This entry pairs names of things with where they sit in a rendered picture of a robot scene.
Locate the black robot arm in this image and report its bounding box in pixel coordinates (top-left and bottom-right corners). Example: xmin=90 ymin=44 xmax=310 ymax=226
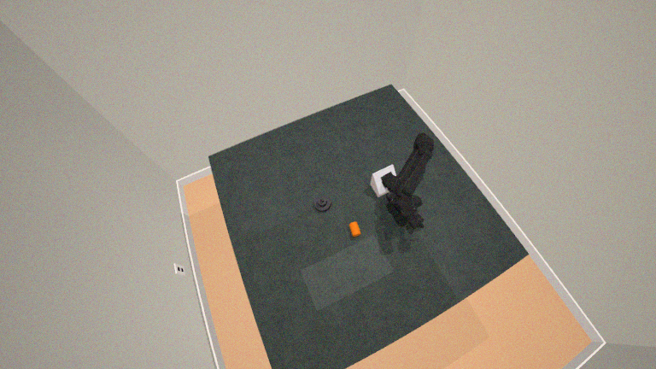
xmin=381 ymin=133 xmax=434 ymax=217

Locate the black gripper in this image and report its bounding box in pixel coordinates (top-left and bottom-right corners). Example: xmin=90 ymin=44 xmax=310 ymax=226
xmin=408 ymin=212 xmax=424 ymax=229

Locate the orange knob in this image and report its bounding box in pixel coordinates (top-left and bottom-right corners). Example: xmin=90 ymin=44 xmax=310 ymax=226
xmin=349 ymin=221 xmax=360 ymax=237

